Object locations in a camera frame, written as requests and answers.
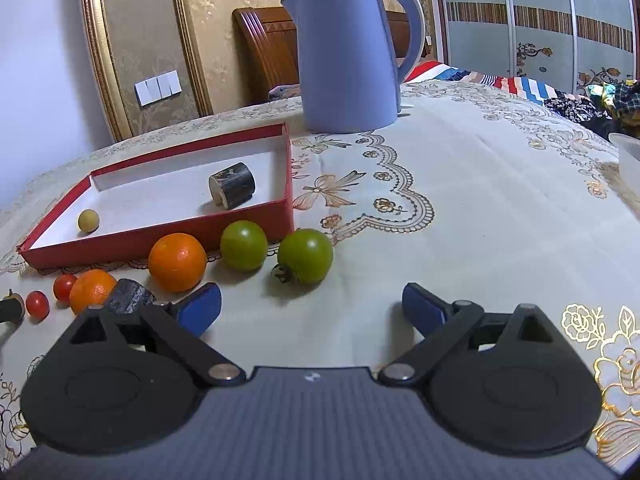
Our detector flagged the white plastic container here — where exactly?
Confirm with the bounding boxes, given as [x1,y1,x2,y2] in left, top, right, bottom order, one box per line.
[608,132,640,201]

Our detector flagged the red cardboard box tray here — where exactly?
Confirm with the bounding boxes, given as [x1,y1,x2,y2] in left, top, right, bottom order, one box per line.
[16,122,295,271]

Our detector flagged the pile of clothes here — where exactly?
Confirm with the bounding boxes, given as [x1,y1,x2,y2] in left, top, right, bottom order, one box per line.
[542,79,640,136]

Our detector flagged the wooden bed headboard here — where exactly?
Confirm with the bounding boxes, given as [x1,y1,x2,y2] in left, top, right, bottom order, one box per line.
[232,6,431,103]

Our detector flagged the gold wall frame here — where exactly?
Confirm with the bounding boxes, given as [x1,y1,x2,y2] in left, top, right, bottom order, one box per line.
[77,0,215,142]

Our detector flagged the dark sugarcane piece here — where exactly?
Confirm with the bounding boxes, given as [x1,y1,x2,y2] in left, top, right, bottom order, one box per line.
[209,162,257,208]
[103,279,157,317]

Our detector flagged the floral sliding wardrobe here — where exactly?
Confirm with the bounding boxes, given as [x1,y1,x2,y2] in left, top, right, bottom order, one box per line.
[430,0,640,96]

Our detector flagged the green tomato with stem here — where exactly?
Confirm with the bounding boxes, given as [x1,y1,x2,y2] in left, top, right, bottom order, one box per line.
[271,228,334,285]

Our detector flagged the brown longan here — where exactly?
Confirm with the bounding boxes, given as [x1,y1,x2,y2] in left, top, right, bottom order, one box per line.
[0,292,26,325]

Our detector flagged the small orange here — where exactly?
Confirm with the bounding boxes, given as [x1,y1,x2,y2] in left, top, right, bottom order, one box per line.
[69,269,118,315]

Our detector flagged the large orange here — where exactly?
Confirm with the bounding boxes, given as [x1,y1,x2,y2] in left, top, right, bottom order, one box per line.
[148,233,208,293]

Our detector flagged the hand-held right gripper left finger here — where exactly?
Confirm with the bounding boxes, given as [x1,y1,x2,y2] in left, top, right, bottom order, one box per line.
[67,282,247,388]

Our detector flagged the red cherry tomato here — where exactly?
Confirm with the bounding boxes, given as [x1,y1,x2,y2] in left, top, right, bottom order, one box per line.
[53,273,78,306]
[25,290,51,321]

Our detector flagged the white light switch panel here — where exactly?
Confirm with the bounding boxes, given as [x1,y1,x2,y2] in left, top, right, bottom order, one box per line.
[134,71,183,107]

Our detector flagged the blue electric kettle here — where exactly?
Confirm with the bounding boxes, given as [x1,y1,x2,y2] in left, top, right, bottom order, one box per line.
[280,0,427,134]

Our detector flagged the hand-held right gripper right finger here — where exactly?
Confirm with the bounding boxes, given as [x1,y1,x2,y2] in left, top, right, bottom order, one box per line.
[377,282,566,386]

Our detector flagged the striped colourful blanket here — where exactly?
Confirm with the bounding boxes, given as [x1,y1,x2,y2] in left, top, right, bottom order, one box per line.
[404,60,601,116]

